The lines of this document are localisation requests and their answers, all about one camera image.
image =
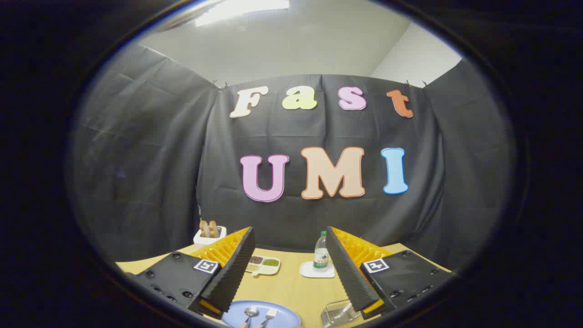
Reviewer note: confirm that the blue plate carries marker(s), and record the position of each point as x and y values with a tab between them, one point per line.
282	319

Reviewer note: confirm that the pile of yellow beans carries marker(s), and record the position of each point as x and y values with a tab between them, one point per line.
252	267

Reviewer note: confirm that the pile of brown beans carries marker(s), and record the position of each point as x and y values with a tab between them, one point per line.
256	259

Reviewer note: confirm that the white divided dish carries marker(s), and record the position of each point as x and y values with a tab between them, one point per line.
268	269

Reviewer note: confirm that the pile of green beans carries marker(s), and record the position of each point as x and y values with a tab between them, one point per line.
271	262

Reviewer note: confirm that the cream toaster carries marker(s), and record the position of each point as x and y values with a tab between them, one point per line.
207	241

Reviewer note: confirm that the clear water bottle green cap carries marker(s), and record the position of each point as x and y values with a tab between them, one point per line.
321	255

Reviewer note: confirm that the toast slice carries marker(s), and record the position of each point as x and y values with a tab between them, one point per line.
213	228
204	229

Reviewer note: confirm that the white square coaster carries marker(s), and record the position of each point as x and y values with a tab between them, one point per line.
309	272

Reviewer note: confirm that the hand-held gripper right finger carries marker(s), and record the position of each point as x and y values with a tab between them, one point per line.
348	273

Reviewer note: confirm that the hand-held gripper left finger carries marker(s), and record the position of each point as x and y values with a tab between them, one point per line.
234	269

